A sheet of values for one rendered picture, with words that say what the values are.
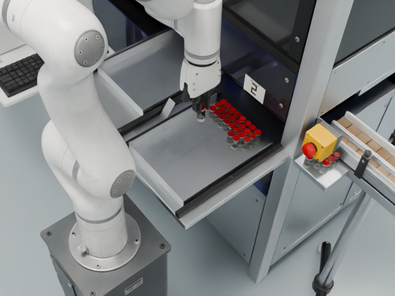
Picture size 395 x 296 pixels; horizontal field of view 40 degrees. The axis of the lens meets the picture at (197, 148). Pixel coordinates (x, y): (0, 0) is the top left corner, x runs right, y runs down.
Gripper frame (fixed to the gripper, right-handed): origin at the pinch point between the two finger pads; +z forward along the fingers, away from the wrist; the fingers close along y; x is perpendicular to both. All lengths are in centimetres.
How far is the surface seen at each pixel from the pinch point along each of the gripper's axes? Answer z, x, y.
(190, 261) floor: 113, -17, -11
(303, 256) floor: 114, 13, -51
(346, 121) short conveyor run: 21, 17, -44
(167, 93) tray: 23.6, -29.9, -11.5
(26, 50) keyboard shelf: 28, -86, 10
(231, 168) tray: 23.0, 7.8, -5.4
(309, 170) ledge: 27.1, 20.9, -24.9
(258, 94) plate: 11.8, -1.6, -24.1
